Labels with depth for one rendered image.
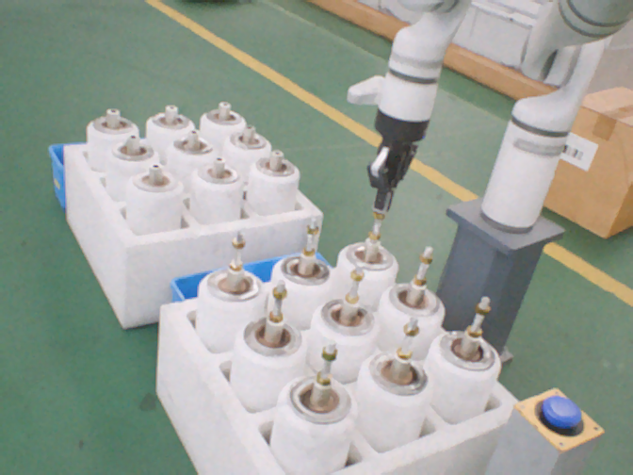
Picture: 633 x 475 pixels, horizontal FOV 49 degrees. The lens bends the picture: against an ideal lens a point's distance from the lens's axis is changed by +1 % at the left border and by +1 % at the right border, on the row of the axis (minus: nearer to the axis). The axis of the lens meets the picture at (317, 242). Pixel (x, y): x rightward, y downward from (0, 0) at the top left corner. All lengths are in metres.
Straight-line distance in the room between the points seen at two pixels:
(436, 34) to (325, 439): 0.52
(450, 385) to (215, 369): 0.31
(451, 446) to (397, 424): 0.09
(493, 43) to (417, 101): 2.09
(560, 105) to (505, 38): 1.89
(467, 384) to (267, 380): 0.26
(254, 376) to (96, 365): 0.40
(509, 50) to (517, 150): 1.87
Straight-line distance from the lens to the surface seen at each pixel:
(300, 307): 1.01
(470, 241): 1.18
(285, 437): 0.82
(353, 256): 1.07
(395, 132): 0.95
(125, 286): 1.22
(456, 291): 1.23
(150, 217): 1.20
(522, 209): 1.15
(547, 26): 0.98
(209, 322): 0.97
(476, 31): 3.07
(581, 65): 1.07
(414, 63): 0.92
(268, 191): 1.28
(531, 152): 1.11
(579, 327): 1.57
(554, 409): 0.80
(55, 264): 1.45
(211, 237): 1.22
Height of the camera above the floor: 0.83
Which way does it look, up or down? 32 degrees down
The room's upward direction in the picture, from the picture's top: 11 degrees clockwise
